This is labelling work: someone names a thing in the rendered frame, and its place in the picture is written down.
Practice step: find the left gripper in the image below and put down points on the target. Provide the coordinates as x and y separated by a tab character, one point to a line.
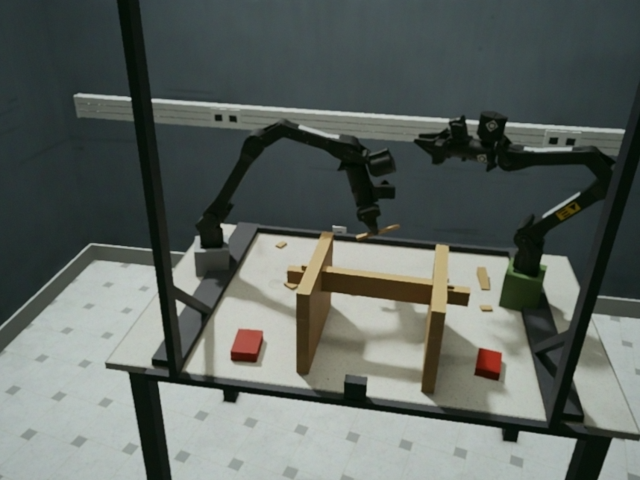
363	197

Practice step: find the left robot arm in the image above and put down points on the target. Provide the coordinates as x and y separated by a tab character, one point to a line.
346	148

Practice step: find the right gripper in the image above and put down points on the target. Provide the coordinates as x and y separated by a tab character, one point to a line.
443	148

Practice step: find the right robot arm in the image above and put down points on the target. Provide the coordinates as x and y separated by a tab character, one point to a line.
513	157

